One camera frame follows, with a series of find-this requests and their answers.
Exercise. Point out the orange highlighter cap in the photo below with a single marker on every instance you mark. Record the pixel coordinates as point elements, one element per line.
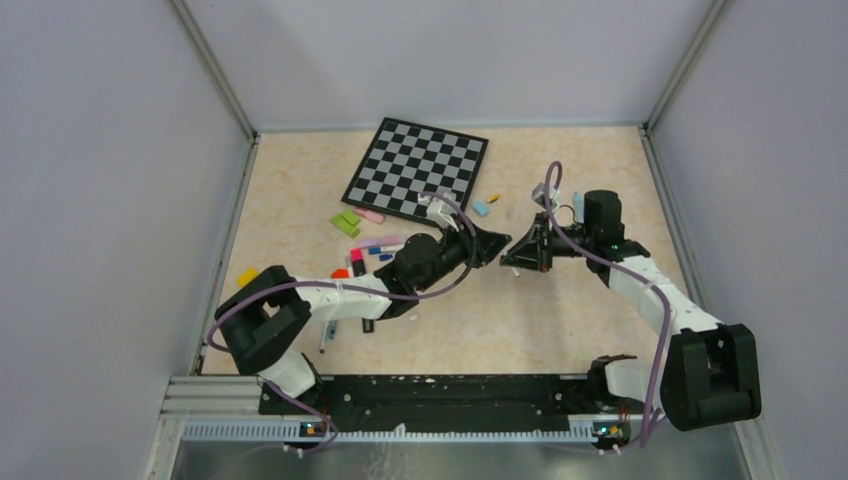
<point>341,273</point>

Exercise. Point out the pale purple highlighter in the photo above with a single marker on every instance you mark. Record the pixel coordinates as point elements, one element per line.
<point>381,241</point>

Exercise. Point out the yellow highlighter cap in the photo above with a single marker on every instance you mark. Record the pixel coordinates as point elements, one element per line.
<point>246,277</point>

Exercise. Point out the light blue highlighter body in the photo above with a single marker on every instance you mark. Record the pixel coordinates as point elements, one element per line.
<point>579,207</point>

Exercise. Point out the black highlighter pink cap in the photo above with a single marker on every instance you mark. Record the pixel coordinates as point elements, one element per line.
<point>357,263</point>

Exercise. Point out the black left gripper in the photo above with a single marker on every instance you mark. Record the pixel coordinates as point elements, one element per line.
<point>481,247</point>

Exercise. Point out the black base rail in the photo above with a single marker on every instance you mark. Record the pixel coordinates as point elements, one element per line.
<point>566,393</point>

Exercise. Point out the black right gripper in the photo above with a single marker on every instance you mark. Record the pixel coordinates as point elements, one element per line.
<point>528,253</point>

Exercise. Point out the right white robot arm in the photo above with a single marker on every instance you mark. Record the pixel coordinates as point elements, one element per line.
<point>708,371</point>

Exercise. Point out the black grey chessboard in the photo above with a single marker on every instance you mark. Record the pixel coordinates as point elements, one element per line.
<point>404,159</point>

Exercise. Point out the light blue highlighter cap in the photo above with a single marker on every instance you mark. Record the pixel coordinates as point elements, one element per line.
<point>481,208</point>

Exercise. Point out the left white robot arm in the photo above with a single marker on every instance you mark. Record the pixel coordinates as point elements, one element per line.
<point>260,323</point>

